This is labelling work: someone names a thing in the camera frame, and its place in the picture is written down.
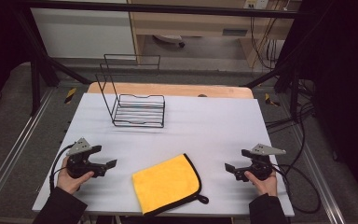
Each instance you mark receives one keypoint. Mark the person's left hand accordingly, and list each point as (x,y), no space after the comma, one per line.
(68,183)

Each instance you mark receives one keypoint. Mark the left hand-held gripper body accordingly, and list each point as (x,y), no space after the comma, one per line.
(78,165)

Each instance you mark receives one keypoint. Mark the person's right hand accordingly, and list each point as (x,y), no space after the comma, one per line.
(265,186)

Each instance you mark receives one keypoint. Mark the black metal crossbar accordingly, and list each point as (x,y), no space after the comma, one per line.
(155,7)

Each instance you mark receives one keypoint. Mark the white power strip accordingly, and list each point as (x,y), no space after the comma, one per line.
(256,3)

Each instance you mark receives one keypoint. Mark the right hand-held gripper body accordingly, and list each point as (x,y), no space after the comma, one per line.
(261,166)

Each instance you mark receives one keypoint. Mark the black metal stand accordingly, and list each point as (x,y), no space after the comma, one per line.
(40,71)
(287,70)

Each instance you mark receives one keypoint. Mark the white cabinet panel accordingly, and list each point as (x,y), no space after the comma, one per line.
(84,34)

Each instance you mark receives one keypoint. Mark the aluminium rail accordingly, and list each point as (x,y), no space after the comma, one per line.
(318,174)
(15,149)

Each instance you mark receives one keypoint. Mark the yellow black tape strip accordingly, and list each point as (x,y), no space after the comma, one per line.
(271,100)
(70,95)

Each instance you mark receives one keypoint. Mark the chair base with caster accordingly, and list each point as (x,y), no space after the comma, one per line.
(171,39)

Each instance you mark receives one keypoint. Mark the yellow cloth with black trim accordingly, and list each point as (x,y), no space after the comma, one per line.
(164,183)

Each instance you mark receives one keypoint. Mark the white table cover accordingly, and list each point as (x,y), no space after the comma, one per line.
(199,130)

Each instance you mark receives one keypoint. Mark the wooden desk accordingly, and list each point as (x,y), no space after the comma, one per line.
(195,26)

